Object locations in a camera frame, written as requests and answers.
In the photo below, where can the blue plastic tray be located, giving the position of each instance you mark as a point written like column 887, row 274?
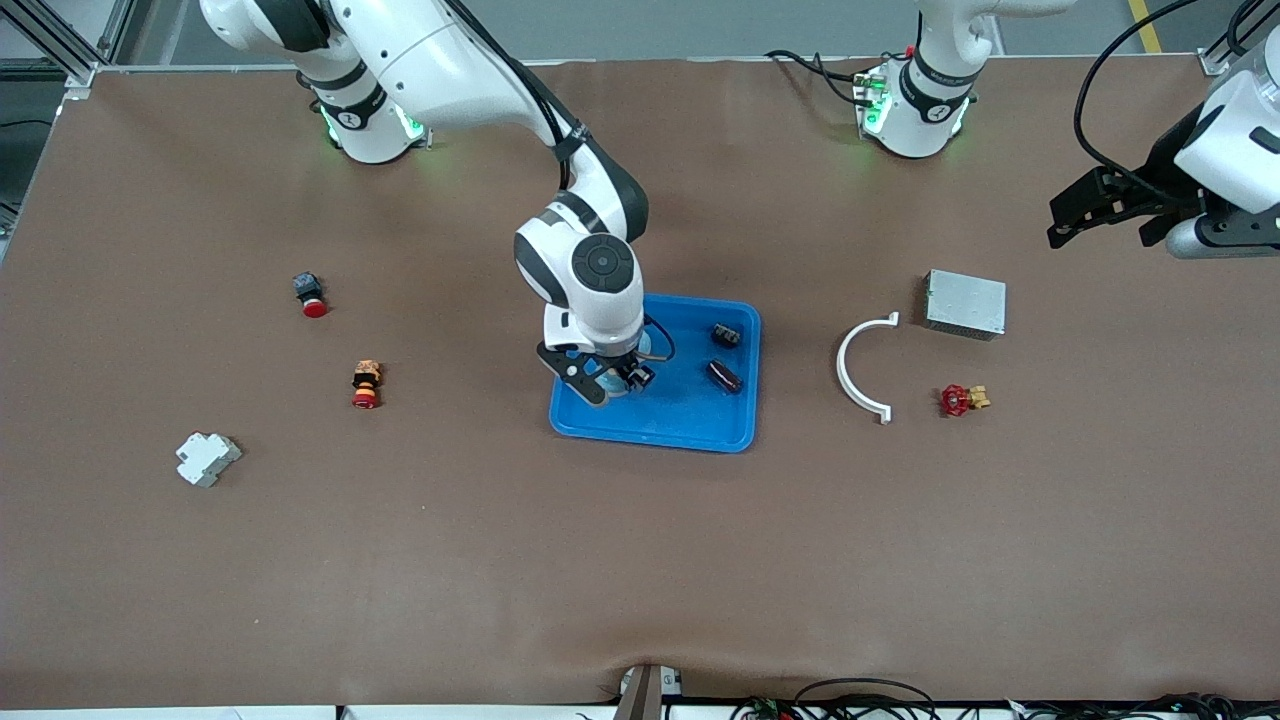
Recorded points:
column 690, row 410

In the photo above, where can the light blue desk bell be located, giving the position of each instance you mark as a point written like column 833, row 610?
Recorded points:
column 646, row 345
column 608, row 386

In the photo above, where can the red yellow emergency stop switch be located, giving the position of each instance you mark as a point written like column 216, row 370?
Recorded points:
column 366, row 385

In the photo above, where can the white semicircular pipe clamp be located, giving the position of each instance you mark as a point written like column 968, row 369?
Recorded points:
column 846, row 375

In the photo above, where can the long dark brown capacitor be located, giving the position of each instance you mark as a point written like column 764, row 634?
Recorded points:
column 724, row 376

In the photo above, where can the aluminium frame post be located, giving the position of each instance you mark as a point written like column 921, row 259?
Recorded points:
column 1215, row 62
column 60, row 42

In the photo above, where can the white grey rail terminal block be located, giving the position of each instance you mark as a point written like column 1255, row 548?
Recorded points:
column 207, row 458

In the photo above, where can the black red push button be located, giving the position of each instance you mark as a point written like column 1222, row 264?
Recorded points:
column 314, row 306

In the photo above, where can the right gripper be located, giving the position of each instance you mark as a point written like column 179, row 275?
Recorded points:
column 632, row 375

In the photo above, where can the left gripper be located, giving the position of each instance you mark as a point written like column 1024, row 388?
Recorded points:
column 1166, row 168

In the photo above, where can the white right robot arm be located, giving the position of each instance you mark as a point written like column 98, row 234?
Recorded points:
column 440, row 60

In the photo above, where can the small black printed capacitor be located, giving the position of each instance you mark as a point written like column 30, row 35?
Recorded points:
column 726, row 334

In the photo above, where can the brass valve red handwheel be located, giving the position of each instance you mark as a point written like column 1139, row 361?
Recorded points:
column 955, row 400

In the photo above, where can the metal table edge bracket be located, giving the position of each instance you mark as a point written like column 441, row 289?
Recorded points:
column 640, row 695

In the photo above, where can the silver metal power supply box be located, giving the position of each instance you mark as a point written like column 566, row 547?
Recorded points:
column 965, row 303

